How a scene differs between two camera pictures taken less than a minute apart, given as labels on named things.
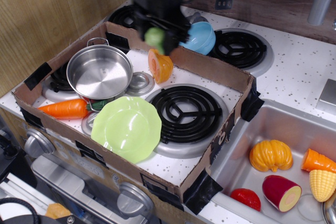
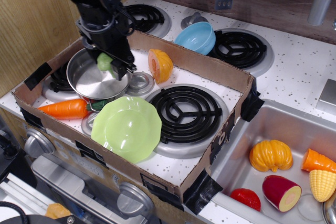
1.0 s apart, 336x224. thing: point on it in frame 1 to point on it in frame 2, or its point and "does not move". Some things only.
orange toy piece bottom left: x=55 y=210 does not move
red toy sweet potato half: x=281 y=193 does not move
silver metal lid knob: x=196 y=17 does not move
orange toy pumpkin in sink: x=270 y=155 does not move
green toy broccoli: x=155 y=38 to x=104 y=61
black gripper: x=166 y=7 to x=108 y=33
